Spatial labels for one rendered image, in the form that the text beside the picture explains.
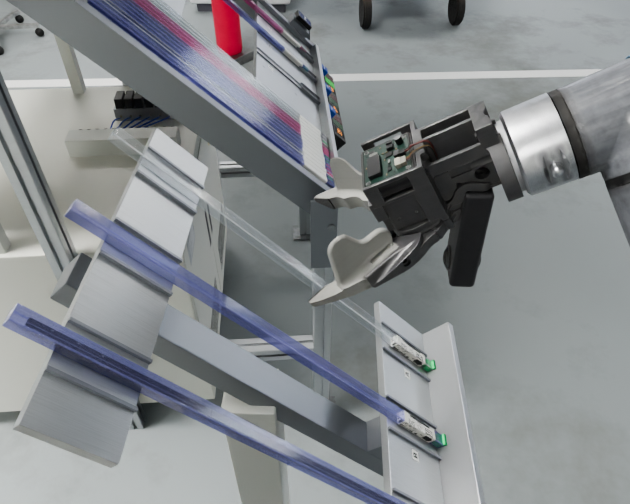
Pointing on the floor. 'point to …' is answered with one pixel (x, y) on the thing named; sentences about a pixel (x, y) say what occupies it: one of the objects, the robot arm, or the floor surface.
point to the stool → (4, 25)
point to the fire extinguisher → (229, 32)
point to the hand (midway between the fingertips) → (315, 252)
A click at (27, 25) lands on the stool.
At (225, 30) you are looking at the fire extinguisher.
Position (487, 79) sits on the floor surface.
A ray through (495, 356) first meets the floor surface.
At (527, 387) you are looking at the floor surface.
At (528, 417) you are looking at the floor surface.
